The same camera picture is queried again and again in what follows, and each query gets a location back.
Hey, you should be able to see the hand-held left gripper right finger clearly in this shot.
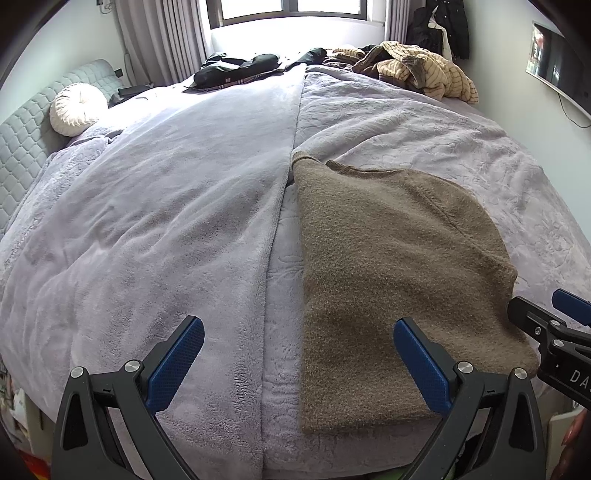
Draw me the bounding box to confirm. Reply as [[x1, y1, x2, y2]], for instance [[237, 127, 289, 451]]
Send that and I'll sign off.
[[393, 317, 547, 480]]

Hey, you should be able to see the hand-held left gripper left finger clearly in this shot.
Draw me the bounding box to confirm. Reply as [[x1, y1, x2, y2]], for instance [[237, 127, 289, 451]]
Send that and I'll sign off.
[[51, 315, 205, 480]]

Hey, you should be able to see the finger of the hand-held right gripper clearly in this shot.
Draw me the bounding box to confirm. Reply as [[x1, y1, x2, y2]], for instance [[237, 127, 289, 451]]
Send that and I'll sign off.
[[551, 288, 591, 330], [508, 296, 561, 344]]

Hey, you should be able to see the brown knit sweater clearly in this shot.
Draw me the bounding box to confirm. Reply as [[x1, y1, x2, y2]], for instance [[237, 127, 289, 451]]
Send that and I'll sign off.
[[291, 150, 539, 435]]

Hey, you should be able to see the person's right hand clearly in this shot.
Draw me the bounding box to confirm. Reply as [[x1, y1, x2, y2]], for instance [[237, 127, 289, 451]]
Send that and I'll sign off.
[[554, 411, 583, 480]]

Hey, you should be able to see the white box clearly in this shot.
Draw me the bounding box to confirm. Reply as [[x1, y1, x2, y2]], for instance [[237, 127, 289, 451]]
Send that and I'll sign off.
[[549, 411, 578, 462]]

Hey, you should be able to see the lavender fleece blanket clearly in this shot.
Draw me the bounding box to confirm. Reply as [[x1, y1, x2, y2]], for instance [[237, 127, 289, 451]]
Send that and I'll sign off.
[[0, 65, 308, 467]]

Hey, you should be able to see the colourful printed bag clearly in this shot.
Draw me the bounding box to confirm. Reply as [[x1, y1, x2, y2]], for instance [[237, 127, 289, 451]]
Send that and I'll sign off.
[[0, 360, 54, 480]]

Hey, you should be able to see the lavender embossed bed cover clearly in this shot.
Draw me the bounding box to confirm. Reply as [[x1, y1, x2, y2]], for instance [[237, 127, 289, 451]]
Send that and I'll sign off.
[[259, 65, 591, 476]]

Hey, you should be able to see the cream striped garment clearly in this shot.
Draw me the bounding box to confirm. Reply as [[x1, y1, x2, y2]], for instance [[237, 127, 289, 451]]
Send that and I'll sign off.
[[376, 41, 479, 104]]

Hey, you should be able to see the round white pleated pillow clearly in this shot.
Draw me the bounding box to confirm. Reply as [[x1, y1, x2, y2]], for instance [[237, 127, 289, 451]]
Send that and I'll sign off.
[[49, 83, 108, 138]]

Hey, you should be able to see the grey quilted headboard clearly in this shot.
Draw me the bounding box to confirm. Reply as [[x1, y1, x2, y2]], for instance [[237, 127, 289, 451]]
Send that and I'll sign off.
[[0, 58, 116, 232]]

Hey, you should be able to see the dark cloth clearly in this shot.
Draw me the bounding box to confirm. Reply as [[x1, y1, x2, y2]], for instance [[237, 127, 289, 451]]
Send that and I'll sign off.
[[111, 83, 155, 100]]

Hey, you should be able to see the white hanging garment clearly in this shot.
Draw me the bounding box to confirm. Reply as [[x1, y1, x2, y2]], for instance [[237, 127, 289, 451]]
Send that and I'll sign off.
[[429, 21, 451, 58]]

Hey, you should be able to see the black hanging coat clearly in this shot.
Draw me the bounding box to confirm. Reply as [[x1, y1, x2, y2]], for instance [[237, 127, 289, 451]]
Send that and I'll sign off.
[[427, 0, 469, 61], [406, 7, 437, 44]]

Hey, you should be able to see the dark brown garment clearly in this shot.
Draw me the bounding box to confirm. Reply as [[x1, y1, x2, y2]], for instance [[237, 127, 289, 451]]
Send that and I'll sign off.
[[348, 44, 393, 77]]

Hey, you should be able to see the black jacket with striped trim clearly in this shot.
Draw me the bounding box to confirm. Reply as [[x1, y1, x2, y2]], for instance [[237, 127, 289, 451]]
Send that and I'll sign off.
[[191, 52, 282, 89]]

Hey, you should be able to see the tan striped garment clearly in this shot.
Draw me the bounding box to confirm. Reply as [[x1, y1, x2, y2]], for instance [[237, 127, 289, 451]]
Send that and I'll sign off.
[[325, 46, 368, 65]]

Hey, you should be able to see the grey curtain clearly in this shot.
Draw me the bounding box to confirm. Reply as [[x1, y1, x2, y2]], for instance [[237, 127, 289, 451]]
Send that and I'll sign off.
[[113, 0, 211, 88], [385, 0, 419, 44]]

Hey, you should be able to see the black garment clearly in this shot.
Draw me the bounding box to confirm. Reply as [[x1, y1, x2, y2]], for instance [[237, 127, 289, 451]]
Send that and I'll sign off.
[[284, 46, 328, 72]]

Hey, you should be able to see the dark framed window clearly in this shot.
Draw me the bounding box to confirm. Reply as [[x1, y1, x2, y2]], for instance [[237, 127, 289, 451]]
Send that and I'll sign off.
[[205, 0, 386, 21]]

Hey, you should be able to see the television cable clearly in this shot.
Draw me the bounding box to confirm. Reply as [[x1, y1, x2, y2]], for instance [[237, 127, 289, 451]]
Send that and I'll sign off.
[[558, 95, 591, 127]]

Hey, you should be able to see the wall-mounted television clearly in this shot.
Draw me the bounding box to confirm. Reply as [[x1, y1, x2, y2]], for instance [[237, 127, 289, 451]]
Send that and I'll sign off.
[[525, 21, 591, 114]]

